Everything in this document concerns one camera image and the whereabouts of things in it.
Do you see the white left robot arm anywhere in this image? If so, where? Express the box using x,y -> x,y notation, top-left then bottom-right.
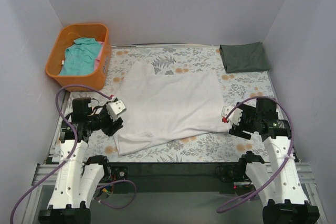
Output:
38,98 -> 126,223

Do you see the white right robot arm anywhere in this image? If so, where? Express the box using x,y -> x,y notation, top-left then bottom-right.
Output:
222,96 -> 320,223

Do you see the aluminium frame rail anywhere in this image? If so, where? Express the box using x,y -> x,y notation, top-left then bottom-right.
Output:
32,163 -> 328,223

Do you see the pink t shirt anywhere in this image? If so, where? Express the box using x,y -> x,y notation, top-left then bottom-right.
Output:
94,41 -> 104,71

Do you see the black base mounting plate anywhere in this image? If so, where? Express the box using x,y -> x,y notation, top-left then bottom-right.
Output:
109,162 -> 252,194

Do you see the floral patterned table mat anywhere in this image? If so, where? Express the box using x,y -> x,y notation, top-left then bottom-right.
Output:
51,46 -> 295,164

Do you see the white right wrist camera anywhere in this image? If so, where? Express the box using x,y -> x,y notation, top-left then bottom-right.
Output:
221,106 -> 243,126

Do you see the orange plastic basket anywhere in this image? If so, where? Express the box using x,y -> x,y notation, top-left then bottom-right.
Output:
45,23 -> 111,90

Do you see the teal t shirt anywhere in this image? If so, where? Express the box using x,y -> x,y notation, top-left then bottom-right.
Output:
59,37 -> 101,76

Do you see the folded dark green t shirt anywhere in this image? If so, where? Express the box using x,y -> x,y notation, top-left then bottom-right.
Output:
219,42 -> 270,73

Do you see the white t shirt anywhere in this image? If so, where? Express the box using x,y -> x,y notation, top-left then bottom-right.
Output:
114,62 -> 229,155

